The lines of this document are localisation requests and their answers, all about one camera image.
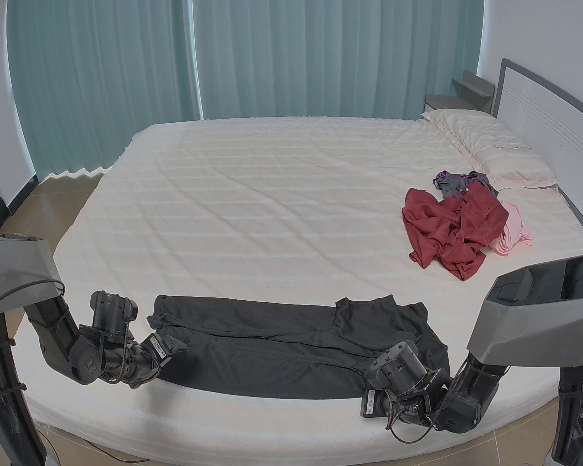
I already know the grey purple garment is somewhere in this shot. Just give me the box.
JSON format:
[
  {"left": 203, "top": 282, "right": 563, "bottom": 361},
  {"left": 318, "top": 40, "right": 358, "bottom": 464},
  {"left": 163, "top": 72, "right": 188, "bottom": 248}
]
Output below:
[{"left": 433, "top": 170, "right": 500, "bottom": 200}]

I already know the blue-green curtain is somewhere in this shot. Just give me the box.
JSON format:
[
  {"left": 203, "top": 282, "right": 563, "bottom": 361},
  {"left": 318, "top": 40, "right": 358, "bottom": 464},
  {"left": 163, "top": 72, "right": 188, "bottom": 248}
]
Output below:
[
  {"left": 9, "top": 0, "right": 205, "bottom": 178},
  {"left": 192, "top": 0, "right": 486, "bottom": 120}
]

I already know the bed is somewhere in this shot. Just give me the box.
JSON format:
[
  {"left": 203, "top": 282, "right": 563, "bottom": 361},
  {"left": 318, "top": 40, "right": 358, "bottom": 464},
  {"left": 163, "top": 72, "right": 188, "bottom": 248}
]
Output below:
[{"left": 17, "top": 58, "right": 583, "bottom": 465}]

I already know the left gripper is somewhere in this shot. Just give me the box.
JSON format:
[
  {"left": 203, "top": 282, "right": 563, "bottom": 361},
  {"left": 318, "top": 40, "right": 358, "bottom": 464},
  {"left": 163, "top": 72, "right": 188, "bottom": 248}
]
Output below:
[{"left": 126, "top": 333, "right": 173, "bottom": 377}]

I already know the pink garment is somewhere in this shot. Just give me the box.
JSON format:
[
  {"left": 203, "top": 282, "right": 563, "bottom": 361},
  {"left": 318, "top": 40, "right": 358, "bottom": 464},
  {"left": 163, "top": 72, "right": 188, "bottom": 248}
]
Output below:
[{"left": 488, "top": 203, "right": 535, "bottom": 256}]

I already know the cream pillow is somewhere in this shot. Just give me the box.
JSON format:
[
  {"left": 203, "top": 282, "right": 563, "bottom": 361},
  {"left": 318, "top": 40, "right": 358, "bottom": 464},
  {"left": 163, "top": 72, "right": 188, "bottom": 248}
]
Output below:
[{"left": 420, "top": 109, "right": 559, "bottom": 193}]

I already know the black cable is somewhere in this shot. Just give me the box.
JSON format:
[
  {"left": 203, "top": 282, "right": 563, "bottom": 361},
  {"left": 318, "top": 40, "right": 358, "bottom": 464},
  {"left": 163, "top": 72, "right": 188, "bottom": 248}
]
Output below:
[
  {"left": 0, "top": 280, "right": 66, "bottom": 316},
  {"left": 384, "top": 391, "right": 443, "bottom": 444}
]

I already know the dark red garment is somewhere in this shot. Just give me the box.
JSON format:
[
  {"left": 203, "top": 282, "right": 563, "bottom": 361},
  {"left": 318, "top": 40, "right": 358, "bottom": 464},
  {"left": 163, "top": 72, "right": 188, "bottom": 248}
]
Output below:
[{"left": 402, "top": 183, "right": 509, "bottom": 282}]

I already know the black T-shirt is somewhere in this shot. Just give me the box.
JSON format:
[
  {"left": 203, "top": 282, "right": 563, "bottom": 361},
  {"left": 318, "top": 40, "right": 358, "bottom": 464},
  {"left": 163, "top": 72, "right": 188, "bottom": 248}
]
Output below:
[{"left": 147, "top": 295, "right": 452, "bottom": 401}]

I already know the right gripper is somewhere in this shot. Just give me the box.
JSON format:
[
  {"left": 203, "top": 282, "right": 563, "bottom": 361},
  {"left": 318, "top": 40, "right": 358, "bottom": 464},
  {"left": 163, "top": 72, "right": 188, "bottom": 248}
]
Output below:
[{"left": 360, "top": 387, "right": 409, "bottom": 421}]

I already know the grey bedside table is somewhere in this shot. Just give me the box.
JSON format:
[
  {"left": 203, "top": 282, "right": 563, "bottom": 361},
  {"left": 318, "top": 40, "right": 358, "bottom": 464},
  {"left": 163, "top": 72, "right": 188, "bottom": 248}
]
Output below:
[{"left": 425, "top": 71, "right": 495, "bottom": 113}]

